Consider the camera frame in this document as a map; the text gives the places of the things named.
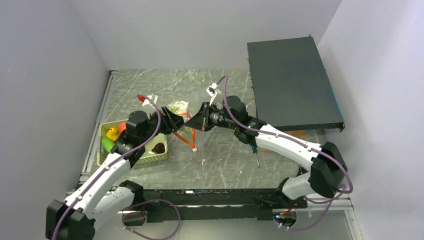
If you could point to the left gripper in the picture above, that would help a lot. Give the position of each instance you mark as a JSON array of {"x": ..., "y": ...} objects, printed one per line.
[{"x": 174, "y": 121}]

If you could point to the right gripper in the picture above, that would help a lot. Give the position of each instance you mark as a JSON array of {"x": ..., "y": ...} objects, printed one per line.
[{"x": 201, "y": 121}]

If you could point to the clear zip top bag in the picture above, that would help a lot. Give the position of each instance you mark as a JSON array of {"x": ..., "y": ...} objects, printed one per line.
[{"x": 195, "y": 139}]

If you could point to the green toy cucumber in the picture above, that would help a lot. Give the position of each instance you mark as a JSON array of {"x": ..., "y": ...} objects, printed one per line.
[{"x": 107, "y": 144}]

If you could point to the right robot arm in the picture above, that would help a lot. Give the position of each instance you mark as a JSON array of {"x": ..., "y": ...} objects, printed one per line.
[{"x": 325, "y": 168}]

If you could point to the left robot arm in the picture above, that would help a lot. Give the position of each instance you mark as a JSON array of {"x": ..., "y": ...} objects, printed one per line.
[{"x": 82, "y": 213}]

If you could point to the dark red toy fruit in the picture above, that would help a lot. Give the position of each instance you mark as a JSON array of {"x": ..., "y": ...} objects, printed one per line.
[{"x": 159, "y": 148}]

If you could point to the green plastic basket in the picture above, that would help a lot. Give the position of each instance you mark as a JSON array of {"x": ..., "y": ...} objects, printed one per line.
[{"x": 148, "y": 158}]

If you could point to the red toy tomato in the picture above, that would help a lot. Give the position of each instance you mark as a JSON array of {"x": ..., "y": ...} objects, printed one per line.
[{"x": 122, "y": 126}]

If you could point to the yellow toy fruit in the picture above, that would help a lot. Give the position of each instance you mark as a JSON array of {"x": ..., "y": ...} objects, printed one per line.
[{"x": 113, "y": 134}]

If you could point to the dark green metal case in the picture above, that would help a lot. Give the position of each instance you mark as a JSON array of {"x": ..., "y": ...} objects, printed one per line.
[{"x": 291, "y": 87}]

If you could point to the black pliers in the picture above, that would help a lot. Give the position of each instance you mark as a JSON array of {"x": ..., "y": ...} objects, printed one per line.
[{"x": 303, "y": 176}]

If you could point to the wooden board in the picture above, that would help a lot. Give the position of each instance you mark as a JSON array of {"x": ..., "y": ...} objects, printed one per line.
[{"x": 294, "y": 136}]

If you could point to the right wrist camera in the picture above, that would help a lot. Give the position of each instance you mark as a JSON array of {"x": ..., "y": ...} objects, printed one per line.
[{"x": 213, "y": 92}]

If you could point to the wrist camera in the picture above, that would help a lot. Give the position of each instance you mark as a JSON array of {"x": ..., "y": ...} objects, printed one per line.
[
  {"x": 149, "y": 101},
  {"x": 213, "y": 92}
]

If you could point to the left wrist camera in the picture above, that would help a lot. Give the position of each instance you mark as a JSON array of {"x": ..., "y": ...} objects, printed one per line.
[{"x": 149, "y": 101}]

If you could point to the green handled screwdriver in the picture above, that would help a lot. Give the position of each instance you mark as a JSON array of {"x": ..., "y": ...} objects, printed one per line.
[{"x": 255, "y": 152}]

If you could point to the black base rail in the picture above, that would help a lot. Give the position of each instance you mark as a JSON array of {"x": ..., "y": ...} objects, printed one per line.
[{"x": 262, "y": 204}]

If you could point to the aluminium frame rail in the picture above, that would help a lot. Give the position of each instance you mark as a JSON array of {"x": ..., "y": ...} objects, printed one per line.
[{"x": 91, "y": 156}]

